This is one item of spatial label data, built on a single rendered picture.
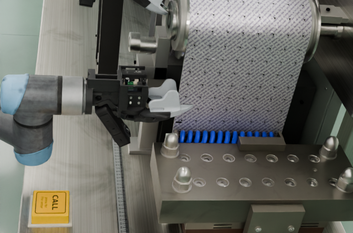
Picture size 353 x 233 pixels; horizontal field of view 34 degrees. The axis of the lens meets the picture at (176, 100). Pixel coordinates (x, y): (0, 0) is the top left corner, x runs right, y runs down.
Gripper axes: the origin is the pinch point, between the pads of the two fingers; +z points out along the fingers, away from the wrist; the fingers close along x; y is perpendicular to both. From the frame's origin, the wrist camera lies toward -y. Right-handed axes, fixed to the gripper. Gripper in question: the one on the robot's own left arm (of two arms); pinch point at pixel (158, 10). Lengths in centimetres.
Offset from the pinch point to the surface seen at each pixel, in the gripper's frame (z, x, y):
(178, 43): 4.5, -7.1, -0.2
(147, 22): 28, 63, -23
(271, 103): 28.5, -7.9, 3.1
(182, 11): 0.7, -5.8, 4.4
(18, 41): 44, 200, -127
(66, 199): 8.7, -17.0, -36.4
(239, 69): 17.1, -8.0, 3.9
